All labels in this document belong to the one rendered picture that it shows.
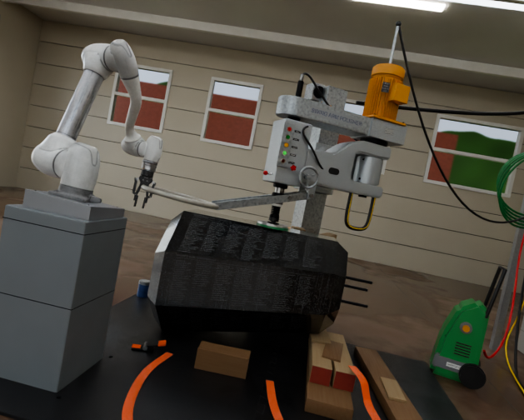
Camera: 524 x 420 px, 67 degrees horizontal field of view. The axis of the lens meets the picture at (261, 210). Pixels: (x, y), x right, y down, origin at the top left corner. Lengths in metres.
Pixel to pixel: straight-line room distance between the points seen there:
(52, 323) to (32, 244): 0.36
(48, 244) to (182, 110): 7.63
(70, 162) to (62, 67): 8.89
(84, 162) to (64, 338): 0.81
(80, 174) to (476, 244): 8.34
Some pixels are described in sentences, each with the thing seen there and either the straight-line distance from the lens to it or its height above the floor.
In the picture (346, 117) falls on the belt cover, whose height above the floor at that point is 1.67.
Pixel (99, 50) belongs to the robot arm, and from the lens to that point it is 2.38.
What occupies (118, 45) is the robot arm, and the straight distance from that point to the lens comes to 2.29.
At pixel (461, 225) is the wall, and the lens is 9.27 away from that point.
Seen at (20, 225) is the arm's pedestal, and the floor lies 0.72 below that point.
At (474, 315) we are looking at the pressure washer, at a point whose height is 0.50.
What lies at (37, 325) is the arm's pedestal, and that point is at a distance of 2.12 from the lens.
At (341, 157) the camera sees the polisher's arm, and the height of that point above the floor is 1.40.
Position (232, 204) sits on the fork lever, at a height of 0.95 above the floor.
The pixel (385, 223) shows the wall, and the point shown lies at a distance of 8.88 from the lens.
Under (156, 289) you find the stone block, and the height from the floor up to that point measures 0.35.
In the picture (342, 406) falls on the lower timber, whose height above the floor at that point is 0.09.
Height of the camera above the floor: 1.09
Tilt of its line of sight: 3 degrees down
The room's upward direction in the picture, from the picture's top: 11 degrees clockwise
